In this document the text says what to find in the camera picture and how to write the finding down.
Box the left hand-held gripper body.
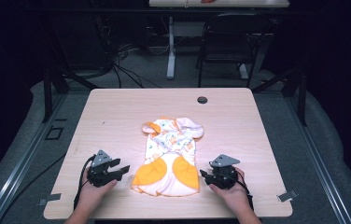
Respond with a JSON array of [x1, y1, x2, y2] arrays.
[[86, 149, 118, 188]]

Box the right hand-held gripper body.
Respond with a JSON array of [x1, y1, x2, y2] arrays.
[[208, 154, 241, 190]]

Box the orange and white baby romper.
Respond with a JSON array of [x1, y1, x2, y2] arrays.
[[130, 116, 204, 198]]

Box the person's left hand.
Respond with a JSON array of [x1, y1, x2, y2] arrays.
[[77, 169, 119, 209]]

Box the person's right hand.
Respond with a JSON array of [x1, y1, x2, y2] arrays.
[[208, 167, 253, 216]]

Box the grey tape strip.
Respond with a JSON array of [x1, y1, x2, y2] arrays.
[[36, 192, 63, 207], [276, 189, 300, 203]]

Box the black metal stand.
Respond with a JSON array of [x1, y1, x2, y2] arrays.
[[251, 65, 309, 127], [40, 60, 101, 123]]

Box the white table leg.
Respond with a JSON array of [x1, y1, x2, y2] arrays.
[[165, 16, 177, 80]]

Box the black chair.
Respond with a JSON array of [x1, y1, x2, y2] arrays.
[[195, 12, 270, 89]]

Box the white background table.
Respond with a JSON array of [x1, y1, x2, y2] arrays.
[[147, 0, 290, 8]]

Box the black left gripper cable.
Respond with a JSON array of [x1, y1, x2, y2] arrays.
[[73, 155, 96, 210]]

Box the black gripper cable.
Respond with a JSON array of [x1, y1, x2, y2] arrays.
[[234, 169, 255, 213], [73, 155, 96, 210]]

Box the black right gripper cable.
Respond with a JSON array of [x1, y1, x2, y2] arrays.
[[234, 169, 255, 213]]

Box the aluminium floor rail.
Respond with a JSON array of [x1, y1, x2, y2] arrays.
[[285, 96, 351, 224], [0, 92, 69, 224]]

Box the black floor cables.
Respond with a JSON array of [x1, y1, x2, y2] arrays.
[[79, 18, 172, 90]]

